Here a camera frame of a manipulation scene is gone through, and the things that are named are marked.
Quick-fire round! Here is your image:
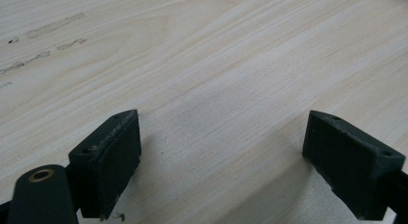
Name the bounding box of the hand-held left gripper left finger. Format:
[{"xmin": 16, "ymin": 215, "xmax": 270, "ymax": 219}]
[{"xmin": 67, "ymin": 109, "xmax": 142, "ymax": 221}]

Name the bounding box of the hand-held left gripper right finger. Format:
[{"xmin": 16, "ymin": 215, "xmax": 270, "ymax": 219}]
[{"xmin": 301, "ymin": 110, "xmax": 406, "ymax": 221}]

